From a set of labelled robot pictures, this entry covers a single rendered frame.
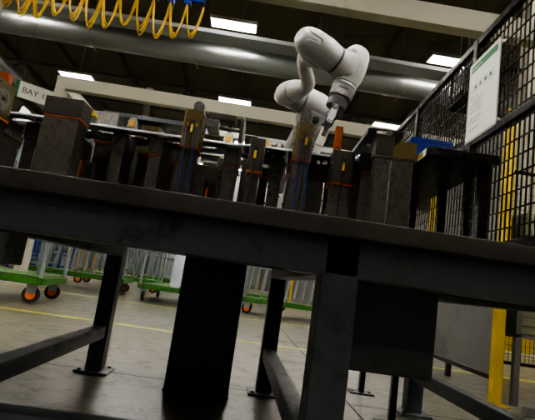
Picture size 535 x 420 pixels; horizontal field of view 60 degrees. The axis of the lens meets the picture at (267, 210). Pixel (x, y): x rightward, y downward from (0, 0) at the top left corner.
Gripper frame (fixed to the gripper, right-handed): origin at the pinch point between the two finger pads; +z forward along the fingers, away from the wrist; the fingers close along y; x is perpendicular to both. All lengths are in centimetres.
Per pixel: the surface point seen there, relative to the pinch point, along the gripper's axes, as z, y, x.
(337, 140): -11.0, -15.0, 5.9
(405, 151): -5.2, 16.6, 26.5
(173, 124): 6, -26, -60
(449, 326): 24, -218, 151
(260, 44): -369, -688, -192
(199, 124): 14.9, 22.6, -36.4
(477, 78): -45, 5, 43
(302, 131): 4.8, 25.2, -5.9
